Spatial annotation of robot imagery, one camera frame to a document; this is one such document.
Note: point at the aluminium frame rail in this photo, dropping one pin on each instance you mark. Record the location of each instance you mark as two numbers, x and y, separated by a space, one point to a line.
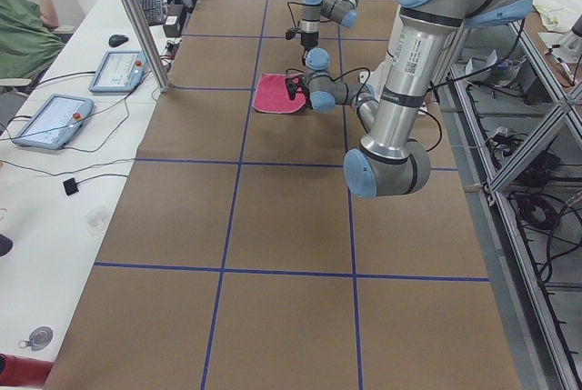
513 104

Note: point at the aluminium frame post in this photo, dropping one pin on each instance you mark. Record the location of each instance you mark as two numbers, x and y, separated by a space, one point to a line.
147 42

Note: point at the red object at edge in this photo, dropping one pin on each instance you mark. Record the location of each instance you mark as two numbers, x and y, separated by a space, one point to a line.
18 371

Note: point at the blue teach pendant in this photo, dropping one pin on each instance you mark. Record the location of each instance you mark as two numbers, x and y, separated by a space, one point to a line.
55 123
119 72

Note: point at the person in green shirt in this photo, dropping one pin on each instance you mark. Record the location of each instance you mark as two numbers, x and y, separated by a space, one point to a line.
28 43

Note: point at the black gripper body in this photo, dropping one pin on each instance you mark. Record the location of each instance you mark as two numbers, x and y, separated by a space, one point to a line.
309 40
306 99

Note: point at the round metal disc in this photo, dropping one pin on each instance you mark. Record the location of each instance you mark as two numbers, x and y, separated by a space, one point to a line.
39 339

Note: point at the near blue teach pendant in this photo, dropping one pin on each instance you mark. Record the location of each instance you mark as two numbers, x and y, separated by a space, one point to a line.
55 123

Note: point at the black keyboard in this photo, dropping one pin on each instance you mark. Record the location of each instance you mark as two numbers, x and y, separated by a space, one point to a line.
153 11

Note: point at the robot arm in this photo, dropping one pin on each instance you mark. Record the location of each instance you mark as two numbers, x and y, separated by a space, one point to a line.
341 12
388 161

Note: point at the black computer mouse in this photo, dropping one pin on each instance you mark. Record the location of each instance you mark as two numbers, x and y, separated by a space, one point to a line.
117 40

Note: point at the black box with label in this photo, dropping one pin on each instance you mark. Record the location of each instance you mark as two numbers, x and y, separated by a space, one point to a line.
175 18

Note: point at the far blue teach pendant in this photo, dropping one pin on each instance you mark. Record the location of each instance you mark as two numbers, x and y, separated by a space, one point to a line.
119 72

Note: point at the pink and grey towel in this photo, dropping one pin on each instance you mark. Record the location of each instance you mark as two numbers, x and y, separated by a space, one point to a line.
272 97

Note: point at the small black square puck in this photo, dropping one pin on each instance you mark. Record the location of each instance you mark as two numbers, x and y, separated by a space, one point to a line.
70 186

